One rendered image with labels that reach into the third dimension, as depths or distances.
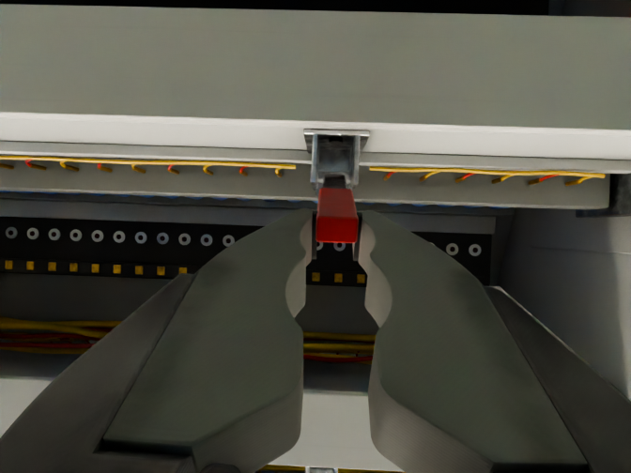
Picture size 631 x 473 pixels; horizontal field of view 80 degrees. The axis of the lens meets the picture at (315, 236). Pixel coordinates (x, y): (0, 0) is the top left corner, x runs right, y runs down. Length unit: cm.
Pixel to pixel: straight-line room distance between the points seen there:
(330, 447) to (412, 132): 19
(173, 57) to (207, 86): 2
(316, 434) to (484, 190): 17
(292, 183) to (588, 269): 21
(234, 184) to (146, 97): 8
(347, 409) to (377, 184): 14
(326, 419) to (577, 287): 20
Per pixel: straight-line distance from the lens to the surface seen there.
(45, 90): 20
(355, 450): 26
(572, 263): 34
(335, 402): 25
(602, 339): 32
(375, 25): 17
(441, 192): 23
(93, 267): 41
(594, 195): 27
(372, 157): 21
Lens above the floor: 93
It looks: 23 degrees up
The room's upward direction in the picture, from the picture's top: 179 degrees counter-clockwise
